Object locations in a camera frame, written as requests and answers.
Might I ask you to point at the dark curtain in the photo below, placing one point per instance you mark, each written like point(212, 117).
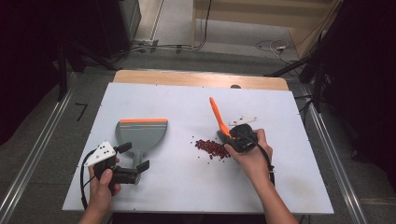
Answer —
point(367, 77)
point(28, 46)

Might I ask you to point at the black metal stand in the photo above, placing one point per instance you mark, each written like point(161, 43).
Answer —
point(62, 71)
point(317, 81)

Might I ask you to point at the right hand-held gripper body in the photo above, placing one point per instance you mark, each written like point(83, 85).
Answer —
point(244, 138)

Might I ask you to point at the wooden table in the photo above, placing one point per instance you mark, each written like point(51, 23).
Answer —
point(186, 77)

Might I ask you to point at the person's right hand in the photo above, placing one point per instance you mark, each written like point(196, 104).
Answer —
point(253, 163)

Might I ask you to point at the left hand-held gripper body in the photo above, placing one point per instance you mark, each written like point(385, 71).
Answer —
point(101, 154)

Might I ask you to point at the light wooden frame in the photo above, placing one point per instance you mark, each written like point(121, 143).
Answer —
point(249, 15)

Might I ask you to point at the white board sheet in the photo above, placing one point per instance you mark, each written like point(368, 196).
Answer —
point(186, 102)

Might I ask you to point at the person's left hand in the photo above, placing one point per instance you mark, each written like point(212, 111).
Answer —
point(101, 194)

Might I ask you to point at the aluminium floor rail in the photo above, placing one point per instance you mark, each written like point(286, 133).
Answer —
point(46, 130)
point(350, 193)

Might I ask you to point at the grey dustpan with orange edge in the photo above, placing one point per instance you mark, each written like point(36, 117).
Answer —
point(141, 135)

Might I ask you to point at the pile of red beans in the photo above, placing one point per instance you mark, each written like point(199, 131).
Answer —
point(213, 148)

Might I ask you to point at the dark cabinet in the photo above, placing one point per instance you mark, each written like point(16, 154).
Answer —
point(115, 25)

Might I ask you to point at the power strip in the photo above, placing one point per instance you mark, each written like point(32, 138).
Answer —
point(146, 42)

